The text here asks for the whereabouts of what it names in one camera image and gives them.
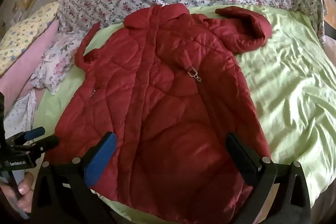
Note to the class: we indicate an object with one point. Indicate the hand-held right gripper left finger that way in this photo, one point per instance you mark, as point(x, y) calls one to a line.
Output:
point(101, 158)

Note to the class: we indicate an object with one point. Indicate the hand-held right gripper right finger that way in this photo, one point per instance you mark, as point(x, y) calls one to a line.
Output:
point(244, 161)

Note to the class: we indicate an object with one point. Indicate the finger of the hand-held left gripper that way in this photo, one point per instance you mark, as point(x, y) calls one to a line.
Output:
point(47, 144)
point(34, 132)

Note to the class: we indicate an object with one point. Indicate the pink pillow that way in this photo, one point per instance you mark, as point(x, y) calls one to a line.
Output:
point(29, 61)

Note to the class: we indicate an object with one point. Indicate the red quilted jacket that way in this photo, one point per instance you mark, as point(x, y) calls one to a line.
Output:
point(157, 87)

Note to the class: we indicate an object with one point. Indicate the yellow floral pillow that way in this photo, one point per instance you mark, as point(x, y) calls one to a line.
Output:
point(23, 35)

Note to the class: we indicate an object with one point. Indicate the light green bed sheet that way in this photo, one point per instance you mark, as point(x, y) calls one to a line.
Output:
point(283, 77)

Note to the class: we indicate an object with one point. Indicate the person's left hand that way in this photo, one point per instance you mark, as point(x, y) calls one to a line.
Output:
point(25, 187)

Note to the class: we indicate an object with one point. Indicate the pink floral white cloth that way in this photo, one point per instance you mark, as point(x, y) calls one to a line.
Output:
point(57, 61)

